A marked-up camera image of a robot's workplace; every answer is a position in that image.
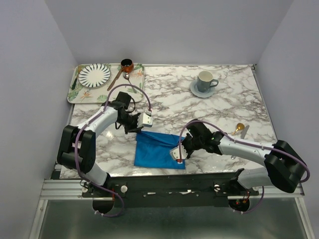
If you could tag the wooden handled knife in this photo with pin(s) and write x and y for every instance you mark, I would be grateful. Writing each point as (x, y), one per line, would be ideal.
(115, 79)

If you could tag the striped white blue plate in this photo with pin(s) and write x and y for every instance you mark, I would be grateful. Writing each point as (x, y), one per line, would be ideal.
(94, 75)

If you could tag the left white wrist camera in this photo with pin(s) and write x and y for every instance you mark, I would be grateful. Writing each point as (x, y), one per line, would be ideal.
(145, 120)

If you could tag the aluminium frame rail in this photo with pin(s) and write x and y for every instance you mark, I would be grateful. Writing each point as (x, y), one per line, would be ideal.
(218, 184)

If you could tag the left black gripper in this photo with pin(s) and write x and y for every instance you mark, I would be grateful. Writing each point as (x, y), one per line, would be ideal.
(134, 129)

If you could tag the grey blue saucer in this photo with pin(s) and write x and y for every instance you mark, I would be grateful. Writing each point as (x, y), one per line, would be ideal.
(196, 92)

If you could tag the floral serving tray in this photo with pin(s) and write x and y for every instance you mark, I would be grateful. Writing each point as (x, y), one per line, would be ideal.
(77, 94)

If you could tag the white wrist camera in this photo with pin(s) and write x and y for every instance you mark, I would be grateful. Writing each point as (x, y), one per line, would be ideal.
(145, 120)
(178, 154)

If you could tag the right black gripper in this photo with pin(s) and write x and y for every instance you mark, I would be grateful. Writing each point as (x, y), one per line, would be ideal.
(183, 142)

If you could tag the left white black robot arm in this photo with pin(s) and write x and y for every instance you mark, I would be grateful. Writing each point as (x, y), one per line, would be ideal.
(77, 148)

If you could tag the grey blue mug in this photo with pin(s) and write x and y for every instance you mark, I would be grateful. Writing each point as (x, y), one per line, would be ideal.
(206, 81)

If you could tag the blue satin napkin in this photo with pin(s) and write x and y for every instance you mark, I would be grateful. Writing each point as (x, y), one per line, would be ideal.
(153, 150)

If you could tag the silver utensil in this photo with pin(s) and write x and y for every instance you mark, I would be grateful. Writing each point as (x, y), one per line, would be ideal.
(243, 134)

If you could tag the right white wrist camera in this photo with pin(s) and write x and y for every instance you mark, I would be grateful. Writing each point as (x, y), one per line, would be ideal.
(178, 154)

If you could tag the brown ceramic pot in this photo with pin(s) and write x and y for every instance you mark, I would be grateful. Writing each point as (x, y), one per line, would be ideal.
(127, 65)

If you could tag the gold spoon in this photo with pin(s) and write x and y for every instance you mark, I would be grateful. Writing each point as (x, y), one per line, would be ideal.
(239, 127)

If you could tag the silver spoon on tray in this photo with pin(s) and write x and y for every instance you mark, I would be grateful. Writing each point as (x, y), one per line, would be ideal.
(127, 77)

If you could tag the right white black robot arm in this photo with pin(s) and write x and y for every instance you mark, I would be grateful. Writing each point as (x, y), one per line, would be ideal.
(280, 165)

